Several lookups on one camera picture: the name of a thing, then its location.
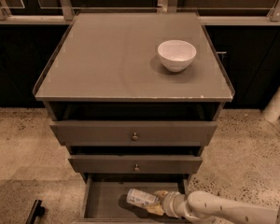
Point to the bottom open grey drawer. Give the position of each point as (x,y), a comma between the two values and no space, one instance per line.
(105,198)

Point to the white ceramic bowl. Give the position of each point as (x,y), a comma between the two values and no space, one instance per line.
(176,55)

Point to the top drawer brass knob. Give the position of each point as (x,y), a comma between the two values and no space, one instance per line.
(135,137)

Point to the drawer brass knob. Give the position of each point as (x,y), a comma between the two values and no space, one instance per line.
(136,168)
(135,137)

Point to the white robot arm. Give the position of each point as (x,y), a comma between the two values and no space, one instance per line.
(200,207)

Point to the metal railing frame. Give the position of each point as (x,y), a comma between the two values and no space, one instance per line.
(209,12)

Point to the middle drawer brass knob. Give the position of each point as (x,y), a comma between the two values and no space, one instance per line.
(136,168)

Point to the black object on floor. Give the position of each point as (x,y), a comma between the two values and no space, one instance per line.
(37,210)

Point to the top grey drawer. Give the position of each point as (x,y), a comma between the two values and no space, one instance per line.
(119,133)

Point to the grey drawer cabinet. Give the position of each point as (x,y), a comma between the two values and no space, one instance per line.
(108,68)

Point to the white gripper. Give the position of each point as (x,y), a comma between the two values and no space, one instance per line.
(168,203)

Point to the middle grey drawer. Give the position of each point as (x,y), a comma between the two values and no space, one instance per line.
(148,164)

